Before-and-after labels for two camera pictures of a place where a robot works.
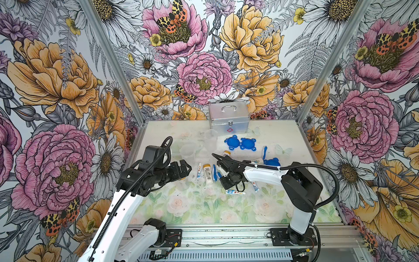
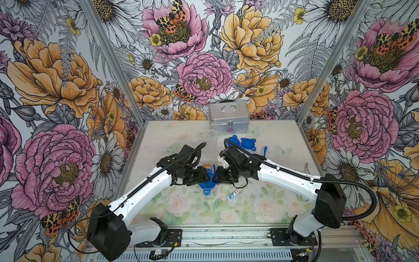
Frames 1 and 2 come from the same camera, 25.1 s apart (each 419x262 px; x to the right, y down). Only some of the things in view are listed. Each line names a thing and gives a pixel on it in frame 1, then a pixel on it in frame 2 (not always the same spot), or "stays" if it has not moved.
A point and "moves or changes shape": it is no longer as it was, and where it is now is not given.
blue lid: x=232 y=142 stays
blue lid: x=274 y=161 moves or changes shape
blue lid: x=247 y=143 stays
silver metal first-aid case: x=228 y=118 stays
